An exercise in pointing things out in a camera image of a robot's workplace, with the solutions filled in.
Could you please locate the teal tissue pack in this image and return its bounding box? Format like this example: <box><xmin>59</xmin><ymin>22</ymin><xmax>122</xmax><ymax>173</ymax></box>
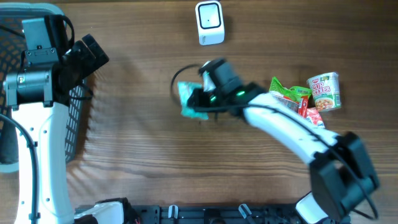
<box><xmin>177</xmin><ymin>82</ymin><xmax>209</xmax><ymax>120</ymax></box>

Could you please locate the red chocolate bar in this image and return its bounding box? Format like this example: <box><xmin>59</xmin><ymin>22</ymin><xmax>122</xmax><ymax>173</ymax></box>
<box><xmin>298</xmin><ymin>95</ymin><xmax>310</xmax><ymax>118</ymax></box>

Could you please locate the small red white packet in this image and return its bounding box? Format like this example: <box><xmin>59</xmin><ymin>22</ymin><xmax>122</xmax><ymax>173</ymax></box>
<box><xmin>306</xmin><ymin>108</ymin><xmax>325</xmax><ymax>128</ymax></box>

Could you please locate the cup noodles cup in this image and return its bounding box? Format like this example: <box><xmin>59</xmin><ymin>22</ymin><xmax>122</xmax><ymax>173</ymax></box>
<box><xmin>307</xmin><ymin>72</ymin><xmax>341</xmax><ymax>111</ymax></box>

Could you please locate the clear green snack bag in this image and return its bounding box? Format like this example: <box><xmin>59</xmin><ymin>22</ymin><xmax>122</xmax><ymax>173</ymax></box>
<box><xmin>272</xmin><ymin>92</ymin><xmax>299</xmax><ymax>113</ymax></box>

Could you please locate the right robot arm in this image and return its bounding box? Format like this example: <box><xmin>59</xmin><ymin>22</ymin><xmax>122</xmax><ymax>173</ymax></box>
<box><xmin>187</xmin><ymin>58</ymin><xmax>380</xmax><ymax>223</ymax></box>

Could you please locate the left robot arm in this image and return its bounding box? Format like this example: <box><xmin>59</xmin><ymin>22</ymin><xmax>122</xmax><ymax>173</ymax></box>
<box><xmin>4</xmin><ymin>14</ymin><xmax>124</xmax><ymax>223</ymax></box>

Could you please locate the white barcode scanner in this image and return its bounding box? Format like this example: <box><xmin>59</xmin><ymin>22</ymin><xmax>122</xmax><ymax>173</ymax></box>
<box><xmin>195</xmin><ymin>1</ymin><xmax>225</xmax><ymax>45</ymax></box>

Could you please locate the grey plastic mesh basket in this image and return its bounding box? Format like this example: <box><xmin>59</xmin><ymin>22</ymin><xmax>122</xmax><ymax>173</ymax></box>
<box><xmin>1</xmin><ymin>2</ymin><xmax>83</xmax><ymax>173</ymax></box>

